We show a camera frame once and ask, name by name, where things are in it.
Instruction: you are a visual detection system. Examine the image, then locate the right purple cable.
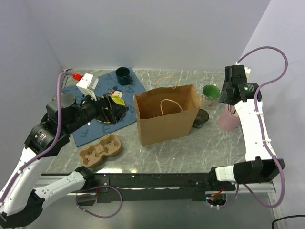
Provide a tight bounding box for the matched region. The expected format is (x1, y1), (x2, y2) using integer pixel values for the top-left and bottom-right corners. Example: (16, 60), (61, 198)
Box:
(237, 46), (288, 208)

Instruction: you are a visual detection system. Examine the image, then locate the white mug green inside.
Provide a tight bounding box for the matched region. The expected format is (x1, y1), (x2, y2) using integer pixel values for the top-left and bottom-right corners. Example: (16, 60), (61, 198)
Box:
(201, 84), (221, 110)

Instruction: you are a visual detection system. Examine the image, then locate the cartoon character coaster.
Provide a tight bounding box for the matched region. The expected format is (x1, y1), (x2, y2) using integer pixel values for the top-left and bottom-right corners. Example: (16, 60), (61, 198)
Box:
(109, 86), (123, 98)

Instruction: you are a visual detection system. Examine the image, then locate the blue letter placemat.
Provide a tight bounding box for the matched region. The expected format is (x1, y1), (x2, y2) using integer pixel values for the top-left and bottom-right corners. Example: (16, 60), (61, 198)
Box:
(72, 69), (146, 146)

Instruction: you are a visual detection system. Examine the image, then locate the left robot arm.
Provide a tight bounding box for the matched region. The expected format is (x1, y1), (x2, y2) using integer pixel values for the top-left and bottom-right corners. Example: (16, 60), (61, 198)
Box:
(0, 93), (129, 229)

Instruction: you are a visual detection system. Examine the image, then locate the yellow dotted plate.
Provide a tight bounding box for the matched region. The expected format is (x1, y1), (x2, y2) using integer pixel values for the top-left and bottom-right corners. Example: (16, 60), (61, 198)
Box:
(97, 95), (126, 124)

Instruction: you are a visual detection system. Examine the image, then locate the brown paper bag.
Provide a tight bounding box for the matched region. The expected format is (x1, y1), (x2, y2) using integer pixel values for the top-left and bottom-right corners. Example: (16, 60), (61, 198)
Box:
(134, 84), (201, 146)

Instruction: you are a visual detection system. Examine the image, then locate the dark green mug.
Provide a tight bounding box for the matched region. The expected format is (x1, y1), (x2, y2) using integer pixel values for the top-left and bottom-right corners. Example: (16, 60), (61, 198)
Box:
(115, 67), (133, 86)

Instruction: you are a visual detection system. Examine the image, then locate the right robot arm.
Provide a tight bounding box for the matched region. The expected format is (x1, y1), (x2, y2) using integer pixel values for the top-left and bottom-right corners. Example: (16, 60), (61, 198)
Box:
(208, 65), (279, 190)

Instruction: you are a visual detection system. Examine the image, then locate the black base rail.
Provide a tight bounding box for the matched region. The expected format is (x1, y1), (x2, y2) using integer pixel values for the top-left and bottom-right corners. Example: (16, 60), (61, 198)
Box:
(65, 173), (239, 203)

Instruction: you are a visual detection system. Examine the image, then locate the pink stirrer cup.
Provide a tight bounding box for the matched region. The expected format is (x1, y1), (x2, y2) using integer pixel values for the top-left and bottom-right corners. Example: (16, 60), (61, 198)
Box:
(217, 105), (240, 132)

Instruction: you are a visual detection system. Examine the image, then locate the cardboard cup carrier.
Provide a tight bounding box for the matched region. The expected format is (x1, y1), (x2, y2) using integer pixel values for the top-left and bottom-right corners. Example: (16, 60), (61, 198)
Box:
(78, 134), (122, 168)

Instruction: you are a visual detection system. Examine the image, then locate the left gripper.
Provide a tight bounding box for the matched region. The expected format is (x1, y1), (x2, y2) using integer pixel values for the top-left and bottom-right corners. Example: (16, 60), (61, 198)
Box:
(64, 88), (129, 134)

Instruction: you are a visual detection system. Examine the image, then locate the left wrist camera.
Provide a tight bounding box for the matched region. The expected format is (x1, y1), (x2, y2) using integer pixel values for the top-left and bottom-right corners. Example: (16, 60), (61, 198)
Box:
(72, 73), (99, 101)

